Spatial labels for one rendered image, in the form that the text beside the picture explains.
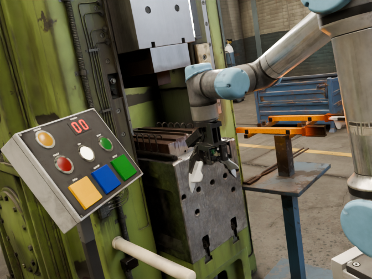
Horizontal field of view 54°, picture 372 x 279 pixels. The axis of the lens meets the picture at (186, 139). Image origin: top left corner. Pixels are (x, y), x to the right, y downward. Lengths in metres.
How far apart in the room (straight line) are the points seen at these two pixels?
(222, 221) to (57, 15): 1.08
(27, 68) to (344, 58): 1.40
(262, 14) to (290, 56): 9.79
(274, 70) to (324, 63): 8.91
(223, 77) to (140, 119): 1.16
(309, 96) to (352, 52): 4.64
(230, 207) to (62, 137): 0.91
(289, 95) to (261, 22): 5.53
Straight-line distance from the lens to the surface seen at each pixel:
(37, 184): 1.03
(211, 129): 0.98
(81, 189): 1.03
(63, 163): 1.04
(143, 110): 2.01
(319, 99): 5.22
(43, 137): 1.06
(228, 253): 1.79
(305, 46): 0.88
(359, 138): 0.67
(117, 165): 1.16
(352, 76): 0.65
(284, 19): 10.30
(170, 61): 1.51
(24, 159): 1.03
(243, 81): 0.90
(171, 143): 1.51
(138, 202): 1.62
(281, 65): 0.93
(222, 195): 1.67
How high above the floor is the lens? 1.32
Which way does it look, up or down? 13 degrees down
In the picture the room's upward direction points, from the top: 10 degrees counter-clockwise
